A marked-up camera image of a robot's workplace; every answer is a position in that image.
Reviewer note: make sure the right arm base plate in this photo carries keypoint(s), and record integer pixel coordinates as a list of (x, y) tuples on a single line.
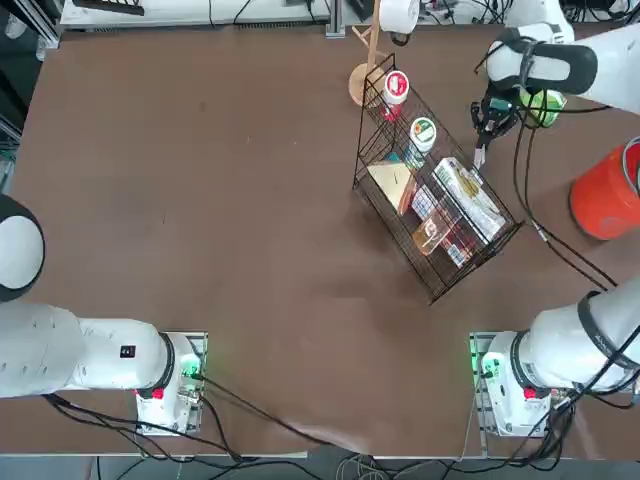
[(477, 400)]

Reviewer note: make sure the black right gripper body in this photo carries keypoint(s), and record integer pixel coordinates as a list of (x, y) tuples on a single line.
[(500, 114)]

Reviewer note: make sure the amber clear packet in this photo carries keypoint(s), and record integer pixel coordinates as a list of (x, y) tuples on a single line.
[(432, 235)]

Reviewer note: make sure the long red white box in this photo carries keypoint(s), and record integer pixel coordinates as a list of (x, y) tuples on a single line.
[(425, 202)]

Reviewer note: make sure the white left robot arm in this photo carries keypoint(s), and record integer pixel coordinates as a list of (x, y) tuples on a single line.
[(50, 350)]

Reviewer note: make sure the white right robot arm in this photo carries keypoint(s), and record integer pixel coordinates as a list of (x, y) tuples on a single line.
[(575, 335)]

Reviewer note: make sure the wooden roll stand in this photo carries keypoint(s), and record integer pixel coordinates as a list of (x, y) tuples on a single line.
[(362, 85)]

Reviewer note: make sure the aluminium post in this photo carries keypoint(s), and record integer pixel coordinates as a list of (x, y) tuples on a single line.
[(336, 11)]

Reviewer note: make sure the orange bin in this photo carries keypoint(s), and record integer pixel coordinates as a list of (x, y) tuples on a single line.
[(600, 200)]

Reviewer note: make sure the black slotted strip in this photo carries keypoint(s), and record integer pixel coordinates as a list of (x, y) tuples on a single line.
[(110, 6)]

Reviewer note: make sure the red label jar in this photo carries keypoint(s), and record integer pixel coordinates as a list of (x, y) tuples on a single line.
[(397, 82)]

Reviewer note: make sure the green tissue pack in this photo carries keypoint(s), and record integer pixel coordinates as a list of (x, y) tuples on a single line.
[(550, 107)]

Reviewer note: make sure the white table edge bracket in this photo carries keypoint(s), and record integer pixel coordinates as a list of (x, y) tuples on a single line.
[(335, 31)]

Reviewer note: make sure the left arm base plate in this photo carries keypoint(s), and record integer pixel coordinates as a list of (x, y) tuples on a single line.
[(200, 336)]

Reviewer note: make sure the white cracker box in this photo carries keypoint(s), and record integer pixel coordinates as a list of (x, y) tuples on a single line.
[(467, 195)]

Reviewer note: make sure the green label jar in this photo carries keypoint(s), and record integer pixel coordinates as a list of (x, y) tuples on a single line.
[(423, 131)]

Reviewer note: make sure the wrapped sandwich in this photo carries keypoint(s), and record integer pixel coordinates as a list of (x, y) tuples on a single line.
[(390, 182)]

